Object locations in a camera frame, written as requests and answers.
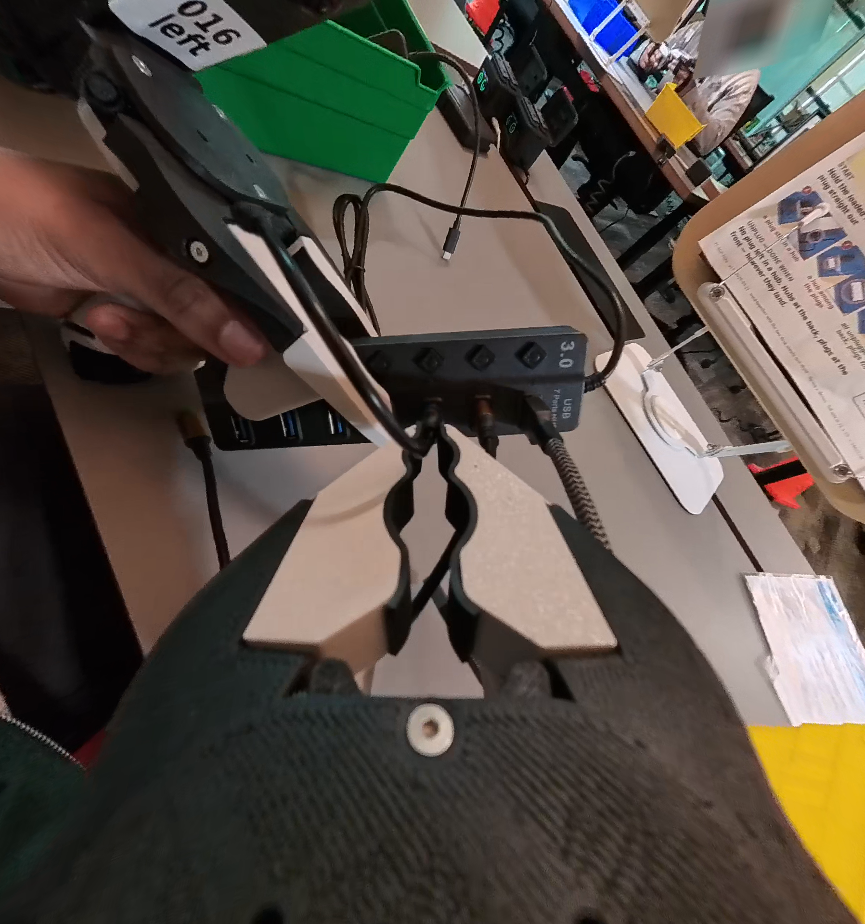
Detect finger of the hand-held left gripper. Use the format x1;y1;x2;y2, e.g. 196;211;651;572
288;238;381;340
221;222;399;450

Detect person's left hand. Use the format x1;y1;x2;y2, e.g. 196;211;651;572
0;141;271;376

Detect laminated paper sheet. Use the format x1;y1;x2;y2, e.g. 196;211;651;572
744;572;865;726

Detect wooden document stand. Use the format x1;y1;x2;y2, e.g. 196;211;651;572
594;87;865;533

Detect grey braided cable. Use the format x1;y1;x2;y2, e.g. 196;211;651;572
522;393;614;553

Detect black camera charger case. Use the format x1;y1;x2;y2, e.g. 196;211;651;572
508;95;550;164
476;56;521;111

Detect printed instruction sheet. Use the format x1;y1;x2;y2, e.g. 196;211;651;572
699;115;865;513

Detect yellow plastic bin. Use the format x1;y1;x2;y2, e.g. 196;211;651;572
749;722;865;924

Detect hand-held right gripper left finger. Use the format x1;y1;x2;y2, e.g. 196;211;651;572
242;432;422;690

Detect thick black hub cable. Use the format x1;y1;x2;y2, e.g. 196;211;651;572
331;182;627;394

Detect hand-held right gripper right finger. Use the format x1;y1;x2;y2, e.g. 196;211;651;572
438;427;620;693

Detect black cable orange plugs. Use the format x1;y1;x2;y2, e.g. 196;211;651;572
176;393;502;571

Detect black USB hub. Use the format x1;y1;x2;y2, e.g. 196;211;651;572
195;327;591;453

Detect thin black cable silver tip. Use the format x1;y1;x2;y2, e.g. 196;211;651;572
411;51;480;262

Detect black desk cable flap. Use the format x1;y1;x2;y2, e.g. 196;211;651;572
537;202;647;342

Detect green plastic bin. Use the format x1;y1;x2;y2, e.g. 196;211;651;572
194;0;453;183

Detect blue plastic bin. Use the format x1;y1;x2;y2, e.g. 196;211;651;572
569;0;639;59

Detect small yellow bin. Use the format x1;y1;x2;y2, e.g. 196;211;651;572
645;81;708;149

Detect black flat device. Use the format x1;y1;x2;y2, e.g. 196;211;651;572
438;81;492;151

